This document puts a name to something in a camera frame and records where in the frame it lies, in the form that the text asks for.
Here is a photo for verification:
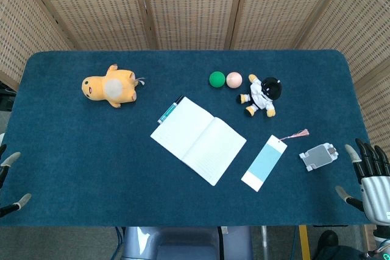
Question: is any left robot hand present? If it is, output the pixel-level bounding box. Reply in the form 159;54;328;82
0;142;32;219

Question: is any white table leg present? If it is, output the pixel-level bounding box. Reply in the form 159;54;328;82
260;225;271;260

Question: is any black torso cable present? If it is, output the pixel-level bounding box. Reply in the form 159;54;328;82
216;226;225;260

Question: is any blue cable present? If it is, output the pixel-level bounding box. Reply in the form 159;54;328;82
114;226;126;260

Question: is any woven wooden folding screen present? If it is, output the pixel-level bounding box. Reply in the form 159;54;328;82
0;0;390;163

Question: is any black equipment frame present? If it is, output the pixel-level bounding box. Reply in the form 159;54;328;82
0;80;16;113

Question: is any green ball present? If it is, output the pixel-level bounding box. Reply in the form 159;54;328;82
208;71;226;88

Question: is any black-headed plush doll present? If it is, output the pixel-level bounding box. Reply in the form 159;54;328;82
236;74;283;118

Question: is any open lined notebook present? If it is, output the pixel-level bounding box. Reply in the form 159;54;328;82
150;96;247;187

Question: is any grey-blue robot torso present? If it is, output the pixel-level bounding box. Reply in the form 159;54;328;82
121;226;254;260

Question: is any blue table mat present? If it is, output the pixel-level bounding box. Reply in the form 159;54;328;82
0;49;385;227

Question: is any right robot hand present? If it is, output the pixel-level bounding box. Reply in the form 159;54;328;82
335;138;390;226

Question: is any grey phone stand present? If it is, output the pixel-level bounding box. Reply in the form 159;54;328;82
298;142;339;172

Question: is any yellow plush toy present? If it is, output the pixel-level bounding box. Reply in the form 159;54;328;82
81;63;146;108

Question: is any black shoe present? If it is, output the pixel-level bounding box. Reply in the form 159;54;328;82
316;230;341;253

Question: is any peach ball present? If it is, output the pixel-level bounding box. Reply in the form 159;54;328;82
225;71;244;89

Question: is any blue and white tasselled bookmark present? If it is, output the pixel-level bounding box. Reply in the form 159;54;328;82
240;128;310;193

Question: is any green marker pen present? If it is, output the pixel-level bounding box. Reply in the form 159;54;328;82
157;95;185;125

